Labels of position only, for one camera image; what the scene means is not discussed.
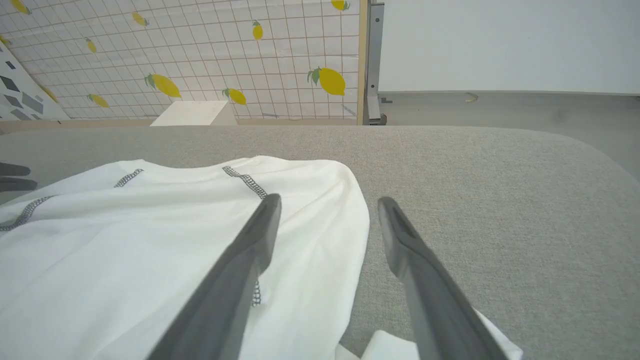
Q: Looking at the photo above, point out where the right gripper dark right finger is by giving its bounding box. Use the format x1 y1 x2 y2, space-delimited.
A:
377 196 509 360

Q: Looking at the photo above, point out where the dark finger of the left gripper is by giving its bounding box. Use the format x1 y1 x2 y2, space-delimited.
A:
0 162 32 177
0 178 39 193

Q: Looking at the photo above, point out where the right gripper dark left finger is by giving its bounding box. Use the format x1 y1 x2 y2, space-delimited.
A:
147 193 283 360

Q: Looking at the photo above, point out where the white garment with grey stitching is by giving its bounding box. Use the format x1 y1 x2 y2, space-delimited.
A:
0 155 524 360

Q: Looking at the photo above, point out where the white panel with grey shapes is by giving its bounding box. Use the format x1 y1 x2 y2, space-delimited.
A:
0 39 71 121

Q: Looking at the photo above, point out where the white box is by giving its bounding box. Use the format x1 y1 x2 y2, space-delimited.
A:
150 100 239 127

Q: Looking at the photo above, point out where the lemon print grid panel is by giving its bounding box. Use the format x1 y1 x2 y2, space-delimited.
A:
0 0 362 121

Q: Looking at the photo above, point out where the grey metal stand post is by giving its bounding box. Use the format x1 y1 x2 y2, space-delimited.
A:
367 2 389 126

